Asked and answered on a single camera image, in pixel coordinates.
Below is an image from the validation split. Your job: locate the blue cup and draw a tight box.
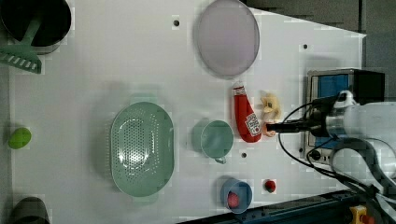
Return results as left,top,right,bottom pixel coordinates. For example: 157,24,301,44
219,178,252,214

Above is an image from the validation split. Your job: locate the orange slice toy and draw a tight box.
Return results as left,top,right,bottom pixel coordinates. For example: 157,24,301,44
262,123,276,137

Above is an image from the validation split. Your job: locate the dark grey bowl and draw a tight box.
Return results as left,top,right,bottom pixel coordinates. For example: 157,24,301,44
8,197,50,224

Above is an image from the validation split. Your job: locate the yellow red emergency button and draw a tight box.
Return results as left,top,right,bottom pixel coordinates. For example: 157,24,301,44
349,205,375,224

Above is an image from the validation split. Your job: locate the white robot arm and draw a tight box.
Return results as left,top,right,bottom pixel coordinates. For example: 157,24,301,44
262,91,395,201

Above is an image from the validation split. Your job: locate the red strawberry toy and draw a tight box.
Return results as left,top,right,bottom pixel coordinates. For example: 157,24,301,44
264,180,276,193

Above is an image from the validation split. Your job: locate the green plastic strainer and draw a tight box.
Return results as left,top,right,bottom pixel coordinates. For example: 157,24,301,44
110,102,175,197

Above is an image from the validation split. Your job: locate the round grey plate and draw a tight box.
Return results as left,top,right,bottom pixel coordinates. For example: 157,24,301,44
195,0,260,77

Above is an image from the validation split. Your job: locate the red felt ketchup bottle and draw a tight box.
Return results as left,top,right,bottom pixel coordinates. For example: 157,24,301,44
233,82,262,143

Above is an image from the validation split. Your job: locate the green mug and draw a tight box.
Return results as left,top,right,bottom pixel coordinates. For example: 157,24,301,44
191,119,233,164

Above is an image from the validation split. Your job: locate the green slotted spatula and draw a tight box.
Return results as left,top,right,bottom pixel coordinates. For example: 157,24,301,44
1,16,42,74

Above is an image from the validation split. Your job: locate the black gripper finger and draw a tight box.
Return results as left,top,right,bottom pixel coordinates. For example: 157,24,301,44
266,122,307,133

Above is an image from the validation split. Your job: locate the lime green toy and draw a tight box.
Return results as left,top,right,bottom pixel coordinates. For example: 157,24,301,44
8,127,32,149

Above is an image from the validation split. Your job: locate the black cable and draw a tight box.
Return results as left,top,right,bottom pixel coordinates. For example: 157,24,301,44
277,102,384,200

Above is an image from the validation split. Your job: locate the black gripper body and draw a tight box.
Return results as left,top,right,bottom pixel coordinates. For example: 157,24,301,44
299,96,336,137

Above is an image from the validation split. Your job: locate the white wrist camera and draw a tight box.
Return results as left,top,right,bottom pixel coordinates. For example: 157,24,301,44
333,91,356,108

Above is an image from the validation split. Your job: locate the pink toy in cup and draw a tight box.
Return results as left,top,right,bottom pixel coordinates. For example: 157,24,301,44
227,191,239,208

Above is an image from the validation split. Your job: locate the black pot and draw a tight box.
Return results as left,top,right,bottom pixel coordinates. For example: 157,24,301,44
1,0,72,55

